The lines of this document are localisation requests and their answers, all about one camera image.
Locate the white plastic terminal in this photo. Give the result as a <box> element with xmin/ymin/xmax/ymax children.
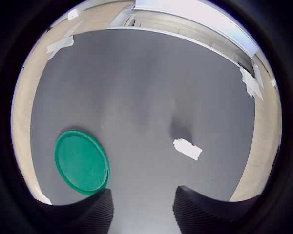
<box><xmin>172</xmin><ymin>138</ymin><xmax>203</xmax><ymax>161</ymax></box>

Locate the round green lid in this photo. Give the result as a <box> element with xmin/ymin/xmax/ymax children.
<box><xmin>54</xmin><ymin>130</ymin><xmax>111</xmax><ymax>196</ymax></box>

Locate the dark grey mat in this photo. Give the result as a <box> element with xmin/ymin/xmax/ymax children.
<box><xmin>30</xmin><ymin>27</ymin><xmax>256</xmax><ymax>206</ymax></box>

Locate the white tape piece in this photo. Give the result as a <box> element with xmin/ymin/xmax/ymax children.
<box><xmin>46</xmin><ymin>19</ymin><xmax>85</xmax><ymax>61</ymax></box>
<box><xmin>239</xmin><ymin>68</ymin><xmax>265</xmax><ymax>101</ymax></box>

